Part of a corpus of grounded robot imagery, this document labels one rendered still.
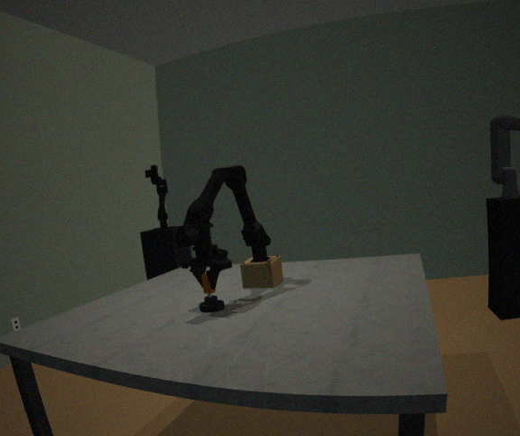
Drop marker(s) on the orange knob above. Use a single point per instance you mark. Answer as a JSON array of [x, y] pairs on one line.
[[206, 284]]

